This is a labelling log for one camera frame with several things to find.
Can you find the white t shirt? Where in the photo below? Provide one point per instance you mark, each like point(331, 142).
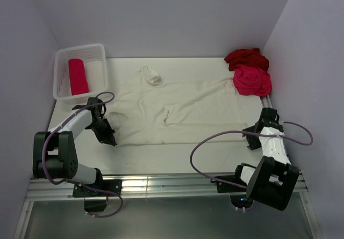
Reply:
point(148, 111)

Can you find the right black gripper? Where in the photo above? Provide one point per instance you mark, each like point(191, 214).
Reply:
point(253, 144)

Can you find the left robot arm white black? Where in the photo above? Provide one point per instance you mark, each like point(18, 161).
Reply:
point(54, 151)

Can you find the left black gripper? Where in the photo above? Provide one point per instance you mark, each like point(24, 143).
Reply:
point(107, 137)

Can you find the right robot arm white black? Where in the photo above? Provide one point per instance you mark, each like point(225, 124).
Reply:
point(273, 180)

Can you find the white plastic basket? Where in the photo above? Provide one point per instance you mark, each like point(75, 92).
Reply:
point(94, 59)

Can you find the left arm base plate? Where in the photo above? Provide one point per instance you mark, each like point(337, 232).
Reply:
point(96, 197)

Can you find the dark red t shirt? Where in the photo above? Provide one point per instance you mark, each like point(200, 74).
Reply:
point(247, 57)

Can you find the rolled pink t shirt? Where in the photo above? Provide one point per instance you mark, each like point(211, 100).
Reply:
point(77, 77)

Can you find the aluminium rail frame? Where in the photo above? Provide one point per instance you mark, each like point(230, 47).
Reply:
point(163, 198)

